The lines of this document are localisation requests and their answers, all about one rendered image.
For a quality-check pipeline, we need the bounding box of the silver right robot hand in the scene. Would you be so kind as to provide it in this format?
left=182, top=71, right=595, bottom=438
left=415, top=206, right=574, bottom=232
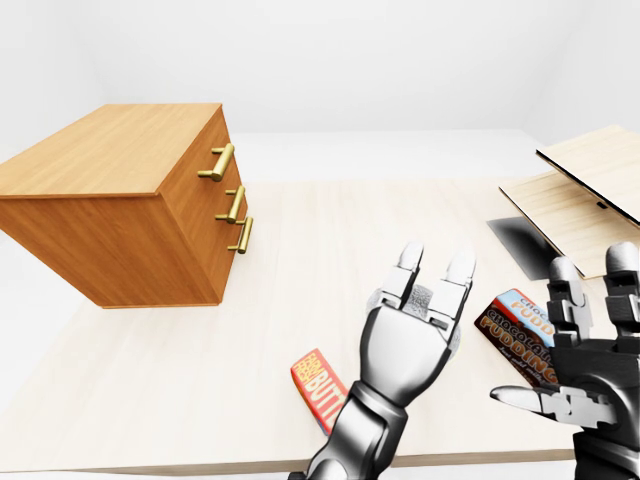
left=489, top=241, right=640, bottom=437

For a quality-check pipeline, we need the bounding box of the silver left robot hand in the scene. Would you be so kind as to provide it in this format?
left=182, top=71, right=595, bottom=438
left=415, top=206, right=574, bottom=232
left=359, top=241, right=478, bottom=410

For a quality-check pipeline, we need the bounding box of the wooden cabinet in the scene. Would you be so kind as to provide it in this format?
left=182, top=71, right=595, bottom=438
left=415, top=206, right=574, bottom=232
left=0, top=103, right=250, bottom=310

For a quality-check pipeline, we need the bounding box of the brown chocolate pudding box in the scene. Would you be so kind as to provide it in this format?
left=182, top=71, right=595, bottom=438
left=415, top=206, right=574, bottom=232
left=473, top=287, right=562, bottom=389

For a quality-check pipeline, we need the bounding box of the red butter box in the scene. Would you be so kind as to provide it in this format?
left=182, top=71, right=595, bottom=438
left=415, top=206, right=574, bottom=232
left=289, top=347, right=350, bottom=437

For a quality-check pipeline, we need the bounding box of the pale wooden rack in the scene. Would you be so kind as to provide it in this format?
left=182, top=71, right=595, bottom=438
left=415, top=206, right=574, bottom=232
left=498, top=124, right=640, bottom=280

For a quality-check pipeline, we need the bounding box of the brass drawer handle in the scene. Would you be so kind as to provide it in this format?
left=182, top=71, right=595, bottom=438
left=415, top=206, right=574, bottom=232
left=197, top=142, right=236, bottom=183
left=227, top=215, right=255, bottom=256
left=214, top=184, right=247, bottom=225

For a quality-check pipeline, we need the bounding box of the wooden drawer with longest handle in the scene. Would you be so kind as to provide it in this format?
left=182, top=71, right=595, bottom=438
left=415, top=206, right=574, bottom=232
left=157, top=103, right=237, bottom=237

